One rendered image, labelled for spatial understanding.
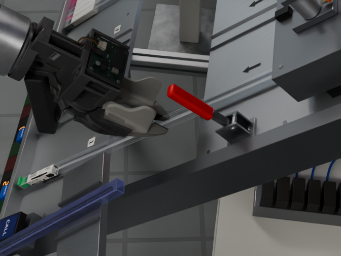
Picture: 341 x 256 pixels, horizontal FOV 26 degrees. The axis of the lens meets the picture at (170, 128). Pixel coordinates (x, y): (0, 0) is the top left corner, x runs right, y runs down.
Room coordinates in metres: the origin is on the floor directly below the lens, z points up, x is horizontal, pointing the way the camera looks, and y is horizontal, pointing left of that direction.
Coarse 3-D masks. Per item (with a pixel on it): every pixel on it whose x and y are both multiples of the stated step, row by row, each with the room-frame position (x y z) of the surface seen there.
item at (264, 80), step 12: (264, 72) 0.53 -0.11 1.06; (240, 84) 0.53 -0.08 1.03; (252, 84) 0.52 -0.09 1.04; (264, 84) 0.52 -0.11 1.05; (216, 96) 0.54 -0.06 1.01; (228, 96) 0.53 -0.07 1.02; (240, 96) 0.52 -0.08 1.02; (156, 120) 0.55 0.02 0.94; (168, 120) 0.54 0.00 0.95; (180, 120) 0.53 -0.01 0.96; (108, 144) 0.55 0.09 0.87; (120, 144) 0.54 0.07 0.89; (72, 156) 0.57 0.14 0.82; (84, 156) 0.55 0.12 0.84; (60, 168) 0.56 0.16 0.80; (72, 168) 0.55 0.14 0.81; (24, 180) 0.57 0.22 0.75
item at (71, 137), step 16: (128, 0) 0.86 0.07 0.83; (96, 16) 0.88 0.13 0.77; (112, 16) 0.85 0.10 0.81; (128, 16) 0.82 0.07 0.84; (80, 32) 0.87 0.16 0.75; (112, 32) 0.81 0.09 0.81; (128, 32) 0.78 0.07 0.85; (128, 64) 0.72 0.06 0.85; (64, 112) 0.68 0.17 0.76; (64, 128) 0.65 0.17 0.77; (80, 128) 0.63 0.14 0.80; (48, 144) 0.64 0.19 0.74; (64, 144) 0.62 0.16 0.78; (80, 144) 0.60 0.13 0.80; (96, 144) 0.58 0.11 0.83; (32, 160) 0.62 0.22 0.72; (48, 160) 0.60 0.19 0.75; (32, 192) 0.55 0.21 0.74; (48, 192) 0.54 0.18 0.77; (32, 208) 0.52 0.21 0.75; (48, 208) 0.51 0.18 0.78
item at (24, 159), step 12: (60, 12) 0.93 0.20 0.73; (60, 24) 0.90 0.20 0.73; (24, 132) 0.67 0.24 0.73; (36, 132) 0.67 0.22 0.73; (24, 144) 0.64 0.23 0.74; (36, 144) 0.65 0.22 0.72; (24, 156) 0.62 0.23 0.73; (24, 168) 0.60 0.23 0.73; (12, 180) 0.58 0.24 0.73; (12, 192) 0.56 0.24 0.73; (12, 204) 0.54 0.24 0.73; (0, 216) 0.52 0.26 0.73
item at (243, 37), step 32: (224, 0) 0.72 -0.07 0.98; (256, 0) 0.68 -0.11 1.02; (224, 32) 0.65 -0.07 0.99; (256, 32) 0.62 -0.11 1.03; (224, 64) 0.59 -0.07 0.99; (256, 64) 0.56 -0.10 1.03; (256, 96) 0.51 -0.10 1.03; (288, 96) 0.49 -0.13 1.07; (320, 96) 0.47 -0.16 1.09; (256, 128) 0.47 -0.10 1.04
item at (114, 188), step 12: (120, 180) 0.37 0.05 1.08; (96, 192) 0.37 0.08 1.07; (108, 192) 0.36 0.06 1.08; (120, 192) 0.36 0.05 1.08; (72, 204) 0.37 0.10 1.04; (84, 204) 0.36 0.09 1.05; (96, 204) 0.36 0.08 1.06; (48, 216) 0.37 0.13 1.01; (60, 216) 0.36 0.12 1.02; (72, 216) 0.36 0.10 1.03; (36, 228) 0.36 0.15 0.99; (48, 228) 0.36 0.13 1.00; (12, 240) 0.37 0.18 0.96; (24, 240) 0.36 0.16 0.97; (0, 252) 0.36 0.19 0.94
